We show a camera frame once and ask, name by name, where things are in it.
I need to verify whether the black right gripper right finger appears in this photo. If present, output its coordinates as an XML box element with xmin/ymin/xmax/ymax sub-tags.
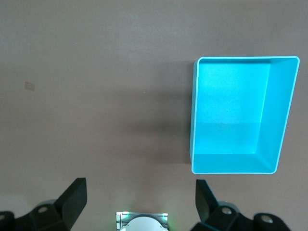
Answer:
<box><xmin>191</xmin><ymin>179</ymin><xmax>289</xmax><ymax>231</ymax></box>

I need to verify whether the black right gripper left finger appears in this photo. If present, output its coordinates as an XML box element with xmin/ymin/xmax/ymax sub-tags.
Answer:
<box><xmin>0</xmin><ymin>178</ymin><xmax>88</xmax><ymax>231</ymax></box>

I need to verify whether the turquoise plastic bin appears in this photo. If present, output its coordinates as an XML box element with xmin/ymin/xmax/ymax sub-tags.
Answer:
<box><xmin>189</xmin><ymin>56</ymin><xmax>301</xmax><ymax>175</ymax></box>

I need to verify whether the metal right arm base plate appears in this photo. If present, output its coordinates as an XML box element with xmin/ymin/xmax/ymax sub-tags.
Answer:
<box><xmin>115</xmin><ymin>211</ymin><xmax>169</xmax><ymax>231</ymax></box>

